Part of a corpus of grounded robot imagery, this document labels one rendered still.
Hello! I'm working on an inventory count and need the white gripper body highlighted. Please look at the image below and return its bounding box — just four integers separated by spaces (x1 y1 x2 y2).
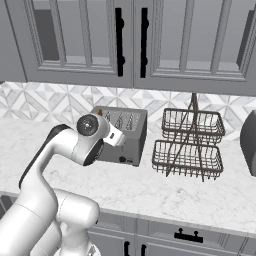
108 123 128 148

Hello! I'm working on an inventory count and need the silver toaster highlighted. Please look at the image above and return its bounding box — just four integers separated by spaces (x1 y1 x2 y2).
90 105 149 167

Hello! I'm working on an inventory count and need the grey drawer front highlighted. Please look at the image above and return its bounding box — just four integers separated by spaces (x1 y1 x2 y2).
90 211 138 235
146 219 256 249

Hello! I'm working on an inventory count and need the grey glass-panel cupboard door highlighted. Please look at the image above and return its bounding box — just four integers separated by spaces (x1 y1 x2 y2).
4 0 135 90
132 0 256 98

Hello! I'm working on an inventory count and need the grey base cupboard door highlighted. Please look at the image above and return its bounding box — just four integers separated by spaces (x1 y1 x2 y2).
87 230 137 256
135 234 243 256

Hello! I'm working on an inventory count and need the dark grey rounded appliance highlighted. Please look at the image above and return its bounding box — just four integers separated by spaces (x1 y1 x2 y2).
239 109 256 178

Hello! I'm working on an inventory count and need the grey cupboard side panel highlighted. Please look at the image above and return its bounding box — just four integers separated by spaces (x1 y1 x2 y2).
0 0 28 85

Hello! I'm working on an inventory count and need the dark two-tier wire stand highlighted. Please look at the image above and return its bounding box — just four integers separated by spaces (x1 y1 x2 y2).
151 92 227 183

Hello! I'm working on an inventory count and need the black cupboard door handle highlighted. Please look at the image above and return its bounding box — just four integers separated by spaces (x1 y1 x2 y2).
114 7 126 78
139 7 150 80

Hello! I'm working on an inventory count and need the black drawer handle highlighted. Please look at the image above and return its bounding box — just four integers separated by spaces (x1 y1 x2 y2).
173 227 205 244

